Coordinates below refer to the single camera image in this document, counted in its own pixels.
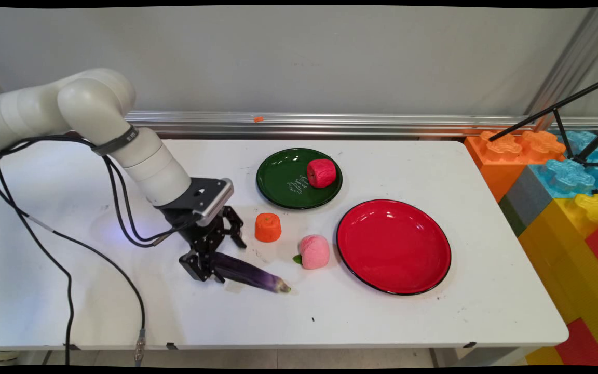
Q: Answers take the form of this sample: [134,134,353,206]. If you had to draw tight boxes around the orange toy carrot piece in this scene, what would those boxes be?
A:
[255,212,283,243]

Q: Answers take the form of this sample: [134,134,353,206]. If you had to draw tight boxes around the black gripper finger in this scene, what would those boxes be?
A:
[222,206,248,249]
[179,250,226,284]

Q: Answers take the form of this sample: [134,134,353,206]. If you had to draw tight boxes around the aluminium rail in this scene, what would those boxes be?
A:
[123,110,598,140]

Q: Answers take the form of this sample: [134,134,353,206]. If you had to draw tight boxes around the grey foam block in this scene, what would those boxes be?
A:
[498,166,555,237]

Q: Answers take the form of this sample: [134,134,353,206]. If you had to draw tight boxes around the blue foam block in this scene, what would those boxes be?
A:
[530,130,598,201]

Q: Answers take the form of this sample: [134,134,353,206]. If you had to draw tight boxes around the orange foam block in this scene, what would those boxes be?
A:
[464,130,567,203]

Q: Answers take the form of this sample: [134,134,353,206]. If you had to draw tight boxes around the purple toy eggplant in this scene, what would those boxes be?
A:
[211,252,292,295]

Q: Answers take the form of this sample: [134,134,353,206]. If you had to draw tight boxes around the red toy apple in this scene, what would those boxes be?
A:
[307,158,337,189]

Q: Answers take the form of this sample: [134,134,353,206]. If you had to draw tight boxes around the black tripod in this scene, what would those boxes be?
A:
[488,73,598,168]

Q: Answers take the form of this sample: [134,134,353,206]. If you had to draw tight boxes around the black cable with silver plug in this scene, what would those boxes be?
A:
[0,135,201,363]

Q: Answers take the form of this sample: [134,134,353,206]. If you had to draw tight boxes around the grey metal table leg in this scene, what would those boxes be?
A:
[429,347,518,367]

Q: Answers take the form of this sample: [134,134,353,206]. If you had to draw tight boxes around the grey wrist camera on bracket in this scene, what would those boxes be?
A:
[156,177,235,228]

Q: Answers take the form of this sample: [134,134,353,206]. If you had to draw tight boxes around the red plate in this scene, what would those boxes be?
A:
[336,199,452,296]

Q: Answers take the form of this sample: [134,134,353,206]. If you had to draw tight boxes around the plain black cable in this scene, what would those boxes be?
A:
[0,136,196,366]

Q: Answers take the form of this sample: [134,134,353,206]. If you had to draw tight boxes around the dark green plate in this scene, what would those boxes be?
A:
[256,148,344,210]

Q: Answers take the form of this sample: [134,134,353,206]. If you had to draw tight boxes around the pink toy peach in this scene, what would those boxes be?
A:
[293,234,331,270]

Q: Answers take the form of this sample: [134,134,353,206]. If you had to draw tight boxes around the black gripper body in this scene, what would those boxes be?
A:
[172,208,227,256]

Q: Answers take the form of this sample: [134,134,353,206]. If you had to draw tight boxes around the large red foam block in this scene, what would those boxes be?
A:
[555,317,598,367]

